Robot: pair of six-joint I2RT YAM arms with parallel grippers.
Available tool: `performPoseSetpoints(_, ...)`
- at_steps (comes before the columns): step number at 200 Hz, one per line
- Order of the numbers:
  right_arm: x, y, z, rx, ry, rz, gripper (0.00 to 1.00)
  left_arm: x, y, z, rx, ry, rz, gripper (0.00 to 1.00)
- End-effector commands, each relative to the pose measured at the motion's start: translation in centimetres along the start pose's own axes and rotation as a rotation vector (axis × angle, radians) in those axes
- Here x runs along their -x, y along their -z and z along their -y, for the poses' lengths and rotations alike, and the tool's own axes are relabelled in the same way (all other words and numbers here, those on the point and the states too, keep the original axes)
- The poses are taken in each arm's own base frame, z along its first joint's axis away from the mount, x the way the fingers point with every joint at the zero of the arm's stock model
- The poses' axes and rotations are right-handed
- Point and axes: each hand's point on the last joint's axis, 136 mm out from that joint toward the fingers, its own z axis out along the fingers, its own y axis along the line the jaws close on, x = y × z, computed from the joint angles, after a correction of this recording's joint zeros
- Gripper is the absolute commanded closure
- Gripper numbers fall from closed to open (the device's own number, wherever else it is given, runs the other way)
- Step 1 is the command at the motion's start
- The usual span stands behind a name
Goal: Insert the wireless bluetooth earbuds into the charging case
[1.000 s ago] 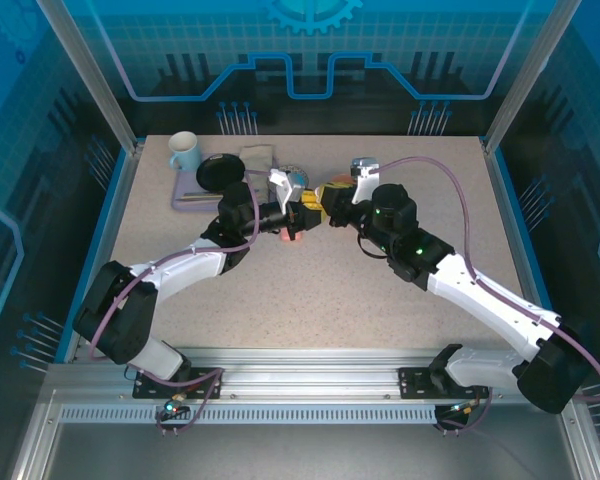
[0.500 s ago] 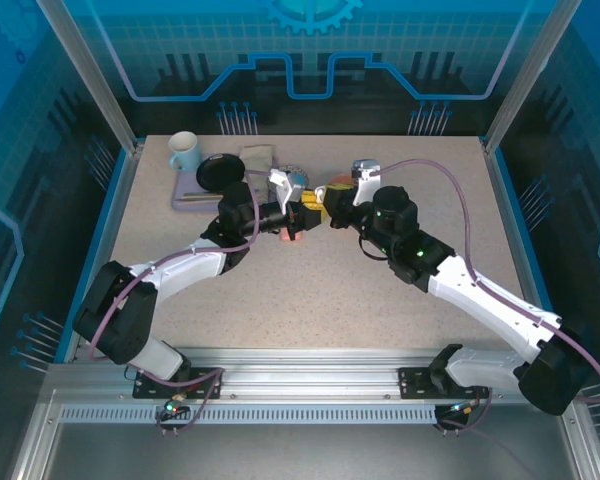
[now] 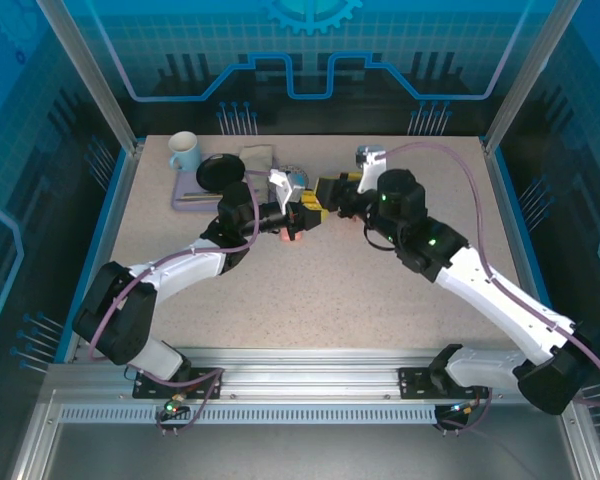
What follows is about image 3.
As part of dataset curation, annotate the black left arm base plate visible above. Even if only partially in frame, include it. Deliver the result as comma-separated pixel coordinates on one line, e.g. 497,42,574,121
132,367,225,401

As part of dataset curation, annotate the black plate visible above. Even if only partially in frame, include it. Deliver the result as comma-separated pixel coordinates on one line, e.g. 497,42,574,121
195,153,247,194

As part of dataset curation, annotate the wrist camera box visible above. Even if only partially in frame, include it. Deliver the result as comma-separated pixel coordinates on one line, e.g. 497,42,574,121
354,144,389,195
266,168,307,217

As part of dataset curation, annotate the lavender tray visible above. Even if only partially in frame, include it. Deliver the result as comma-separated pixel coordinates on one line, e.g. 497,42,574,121
171,151,281,214

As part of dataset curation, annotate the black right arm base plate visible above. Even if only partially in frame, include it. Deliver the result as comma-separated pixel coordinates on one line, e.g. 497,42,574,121
397,366,491,401

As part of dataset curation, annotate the beige folded napkin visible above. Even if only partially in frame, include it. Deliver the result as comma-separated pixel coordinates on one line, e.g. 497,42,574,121
238,143,276,176

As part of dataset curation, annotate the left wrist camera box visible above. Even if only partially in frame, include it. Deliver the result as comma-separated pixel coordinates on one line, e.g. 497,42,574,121
266,168,307,217

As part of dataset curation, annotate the slotted metal cable duct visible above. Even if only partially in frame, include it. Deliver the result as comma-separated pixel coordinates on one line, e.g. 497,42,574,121
58,405,440,425

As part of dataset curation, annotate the aluminium frame post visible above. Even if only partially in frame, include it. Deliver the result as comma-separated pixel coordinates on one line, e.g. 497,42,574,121
482,0,584,154
34,0,144,154

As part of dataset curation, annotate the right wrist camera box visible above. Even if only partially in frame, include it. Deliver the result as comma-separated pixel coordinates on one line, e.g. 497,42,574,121
354,144,389,195

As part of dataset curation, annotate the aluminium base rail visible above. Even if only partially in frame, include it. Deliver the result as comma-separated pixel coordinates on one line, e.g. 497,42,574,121
44,347,581,406

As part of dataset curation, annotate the patterned ceramic bowl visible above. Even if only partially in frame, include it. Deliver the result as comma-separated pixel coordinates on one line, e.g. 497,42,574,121
273,163,311,187

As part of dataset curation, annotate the light blue mug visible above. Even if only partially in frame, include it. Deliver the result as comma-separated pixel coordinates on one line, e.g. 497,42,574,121
167,131,202,172

